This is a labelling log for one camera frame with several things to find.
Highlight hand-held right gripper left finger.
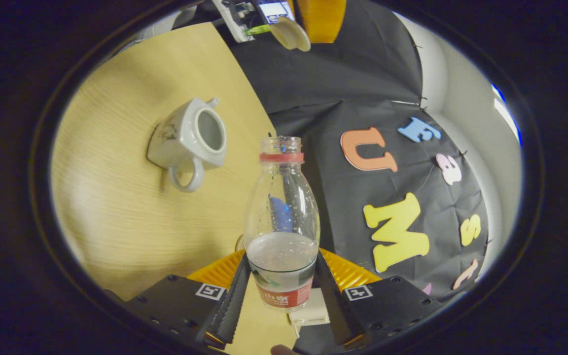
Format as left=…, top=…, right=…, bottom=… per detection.
left=125, top=248, right=251, bottom=347

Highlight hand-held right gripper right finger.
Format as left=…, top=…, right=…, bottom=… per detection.
left=313, top=248, right=443, bottom=347

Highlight clear plastic water bottle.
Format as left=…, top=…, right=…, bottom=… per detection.
left=243, top=136, right=321, bottom=313

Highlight white ceramic teacup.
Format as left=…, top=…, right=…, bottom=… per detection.
left=146, top=97, right=228, bottom=193

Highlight white toaster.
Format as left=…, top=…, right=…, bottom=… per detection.
left=287, top=288, right=331, bottom=326

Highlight black backdrop cloth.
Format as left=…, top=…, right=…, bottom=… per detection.
left=185, top=0, right=491, bottom=302

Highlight white side desk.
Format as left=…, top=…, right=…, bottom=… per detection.
left=212, top=0, right=254, bottom=43

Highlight ceiling light panel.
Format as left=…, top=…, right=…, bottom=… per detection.
left=491, top=83, right=522, bottom=147

